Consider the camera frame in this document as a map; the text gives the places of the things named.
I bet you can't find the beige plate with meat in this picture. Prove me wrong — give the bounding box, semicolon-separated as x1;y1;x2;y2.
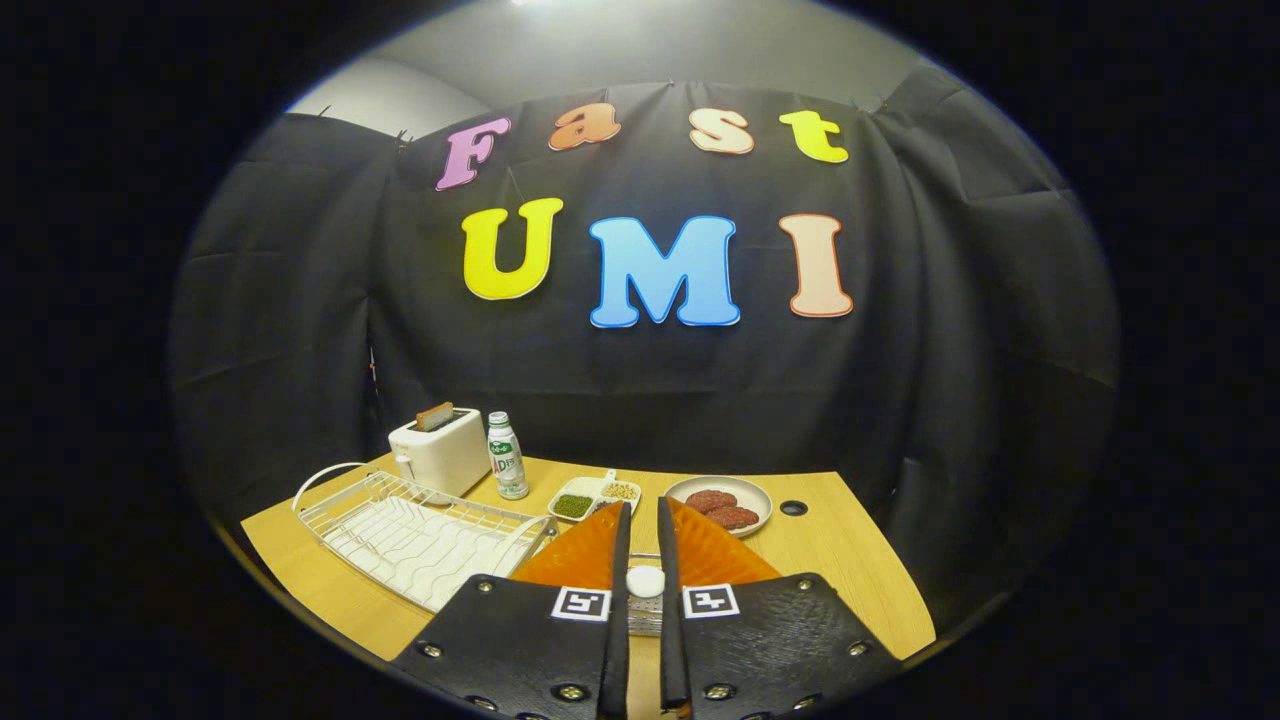
664;475;773;539

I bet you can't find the metal wire basket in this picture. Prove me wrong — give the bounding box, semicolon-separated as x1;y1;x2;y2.
628;552;665;638

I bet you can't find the white drip tray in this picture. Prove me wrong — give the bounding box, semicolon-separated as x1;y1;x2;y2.
330;497;536;611

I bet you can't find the white green label bottle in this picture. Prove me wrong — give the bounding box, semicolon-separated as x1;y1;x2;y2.
487;411;530;501

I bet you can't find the white divided tray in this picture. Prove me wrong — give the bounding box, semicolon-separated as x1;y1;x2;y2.
547;469;642;524

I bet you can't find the black backdrop cloth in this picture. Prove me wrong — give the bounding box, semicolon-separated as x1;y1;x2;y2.
165;60;1121;641

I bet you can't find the white toaster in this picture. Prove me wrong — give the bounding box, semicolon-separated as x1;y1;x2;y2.
388;407;492;498

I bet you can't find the white wire dish rack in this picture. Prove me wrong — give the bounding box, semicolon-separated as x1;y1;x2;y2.
292;462;559;613

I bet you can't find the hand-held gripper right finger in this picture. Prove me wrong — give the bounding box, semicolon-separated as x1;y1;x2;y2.
656;495;903;720

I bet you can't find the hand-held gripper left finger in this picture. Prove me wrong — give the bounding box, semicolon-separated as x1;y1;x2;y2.
388;500;633;720

